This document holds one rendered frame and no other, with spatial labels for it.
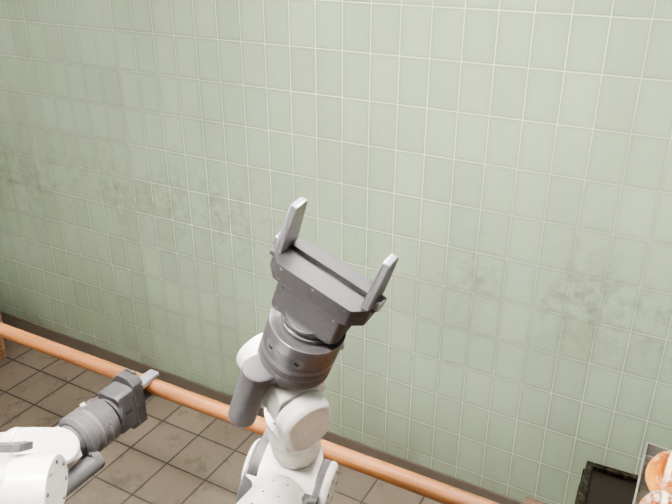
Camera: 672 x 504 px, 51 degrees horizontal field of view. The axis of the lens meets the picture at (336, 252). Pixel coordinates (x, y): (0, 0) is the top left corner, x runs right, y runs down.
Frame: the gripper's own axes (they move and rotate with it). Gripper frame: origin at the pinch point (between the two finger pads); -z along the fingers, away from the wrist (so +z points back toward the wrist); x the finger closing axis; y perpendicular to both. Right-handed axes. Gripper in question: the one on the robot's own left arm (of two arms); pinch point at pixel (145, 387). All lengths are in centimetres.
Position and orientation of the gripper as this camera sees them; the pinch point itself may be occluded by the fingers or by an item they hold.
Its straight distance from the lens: 145.6
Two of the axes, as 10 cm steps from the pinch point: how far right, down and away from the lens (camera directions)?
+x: 0.0, 9.1, 4.2
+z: -4.9, 3.7, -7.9
